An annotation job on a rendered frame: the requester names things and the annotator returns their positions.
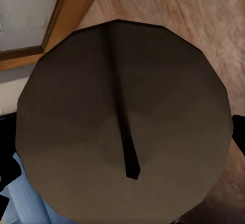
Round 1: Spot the pillar candle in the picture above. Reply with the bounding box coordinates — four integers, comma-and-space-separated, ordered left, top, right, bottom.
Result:
15, 19, 234, 224

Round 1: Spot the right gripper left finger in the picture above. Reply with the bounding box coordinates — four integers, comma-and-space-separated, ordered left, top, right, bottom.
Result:
0, 116, 16, 175

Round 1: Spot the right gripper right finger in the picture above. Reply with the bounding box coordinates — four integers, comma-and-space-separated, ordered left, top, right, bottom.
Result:
232, 115, 245, 156

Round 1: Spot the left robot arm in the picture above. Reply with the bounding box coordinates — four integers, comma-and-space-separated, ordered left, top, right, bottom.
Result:
0, 157, 21, 219

